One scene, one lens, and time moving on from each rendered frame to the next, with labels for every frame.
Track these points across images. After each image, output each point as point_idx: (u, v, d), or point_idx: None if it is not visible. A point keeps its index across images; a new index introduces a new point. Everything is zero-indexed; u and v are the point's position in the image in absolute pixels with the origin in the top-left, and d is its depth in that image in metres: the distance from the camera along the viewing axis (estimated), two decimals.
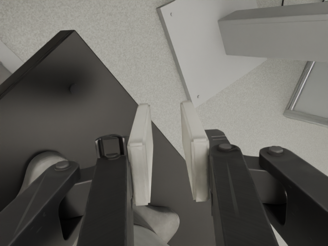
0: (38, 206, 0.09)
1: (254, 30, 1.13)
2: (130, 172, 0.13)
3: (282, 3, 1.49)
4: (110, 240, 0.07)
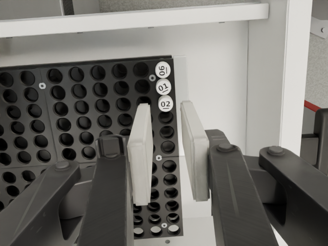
0: (38, 206, 0.09)
1: None
2: (130, 172, 0.13)
3: None
4: (110, 240, 0.07)
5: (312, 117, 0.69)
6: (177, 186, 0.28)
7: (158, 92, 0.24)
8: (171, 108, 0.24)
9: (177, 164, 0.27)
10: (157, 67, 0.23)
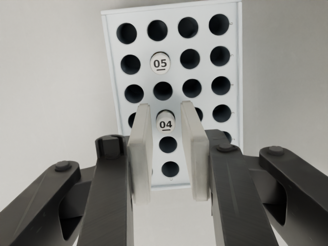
0: (38, 206, 0.09)
1: None
2: (130, 172, 0.13)
3: None
4: (110, 240, 0.07)
5: None
6: None
7: None
8: None
9: None
10: None
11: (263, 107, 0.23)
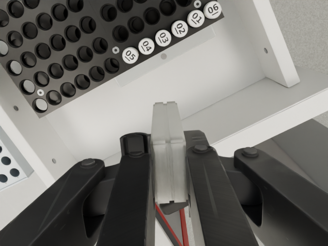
0: (62, 203, 0.09)
1: None
2: (153, 170, 0.13)
3: None
4: (130, 238, 0.07)
5: None
6: (93, 84, 0.25)
7: (189, 15, 0.22)
8: (178, 36, 0.23)
9: (117, 73, 0.24)
10: (214, 2, 0.22)
11: None
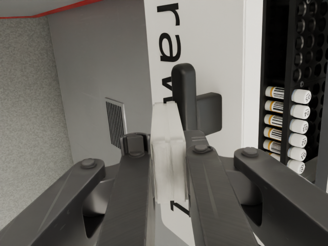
0: (62, 203, 0.09)
1: None
2: (153, 170, 0.13)
3: None
4: (130, 238, 0.07)
5: None
6: (294, 52, 0.26)
7: (305, 150, 0.29)
8: (300, 139, 0.28)
9: (291, 77, 0.27)
10: (303, 169, 0.29)
11: None
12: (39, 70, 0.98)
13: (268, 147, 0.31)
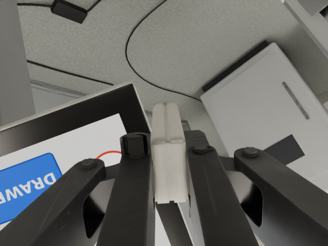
0: (62, 203, 0.09)
1: None
2: (153, 170, 0.13)
3: (29, 4, 1.17)
4: (130, 238, 0.07)
5: None
6: None
7: None
8: None
9: None
10: None
11: None
12: None
13: None
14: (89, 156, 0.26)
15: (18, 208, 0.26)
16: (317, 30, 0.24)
